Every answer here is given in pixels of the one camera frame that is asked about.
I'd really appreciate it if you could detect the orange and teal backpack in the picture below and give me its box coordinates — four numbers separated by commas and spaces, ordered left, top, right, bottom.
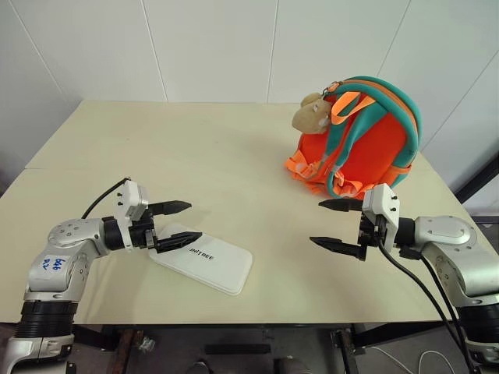
283, 76, 425, 200

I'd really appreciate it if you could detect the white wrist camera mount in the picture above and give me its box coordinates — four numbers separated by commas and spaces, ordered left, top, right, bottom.
115, 179, 150, 251
361, 183, 401, 251

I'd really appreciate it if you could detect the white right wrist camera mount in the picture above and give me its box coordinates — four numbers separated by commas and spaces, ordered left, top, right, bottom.
361, 183, 401, 251

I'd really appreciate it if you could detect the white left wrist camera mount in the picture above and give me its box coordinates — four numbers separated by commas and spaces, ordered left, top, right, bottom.
115, 179, 150, 251

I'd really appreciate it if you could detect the black metal stand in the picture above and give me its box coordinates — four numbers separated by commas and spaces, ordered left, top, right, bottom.
453, 149, 499, 228

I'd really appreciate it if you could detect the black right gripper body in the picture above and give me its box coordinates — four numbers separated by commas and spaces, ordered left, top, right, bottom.
357, 211, 387, 252

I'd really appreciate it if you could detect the black metal table frame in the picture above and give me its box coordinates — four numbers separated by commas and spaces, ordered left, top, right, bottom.
71, 322, 456, 374

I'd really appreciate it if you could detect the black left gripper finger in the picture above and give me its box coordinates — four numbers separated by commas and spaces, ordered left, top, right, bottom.
149, 199, 193, 218
155, 231, 203, 255

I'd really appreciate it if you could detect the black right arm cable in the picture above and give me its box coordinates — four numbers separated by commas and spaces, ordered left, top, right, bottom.
398, 246, 469, 351
375, 232, 480, 374

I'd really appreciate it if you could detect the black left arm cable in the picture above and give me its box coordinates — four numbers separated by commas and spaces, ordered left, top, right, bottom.
80, 177, 130, 220

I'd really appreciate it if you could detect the white floor cable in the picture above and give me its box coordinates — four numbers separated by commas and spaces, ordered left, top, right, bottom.
367, 341, 444, 374

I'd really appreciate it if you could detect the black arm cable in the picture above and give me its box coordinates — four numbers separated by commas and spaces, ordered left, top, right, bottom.
375, 232, 480, 374
80, 177, 130, 220
398, 246, 469, 351

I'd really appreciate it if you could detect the beige plush animal toy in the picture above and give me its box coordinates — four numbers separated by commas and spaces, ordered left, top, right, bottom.
292, 92, 333, 135

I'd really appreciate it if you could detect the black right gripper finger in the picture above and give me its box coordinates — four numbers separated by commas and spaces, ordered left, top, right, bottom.
318, 198, 364, 214
309, 235, 367, 262

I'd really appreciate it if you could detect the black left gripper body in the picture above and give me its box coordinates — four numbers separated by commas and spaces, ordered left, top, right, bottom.
129, 211, 161, 252

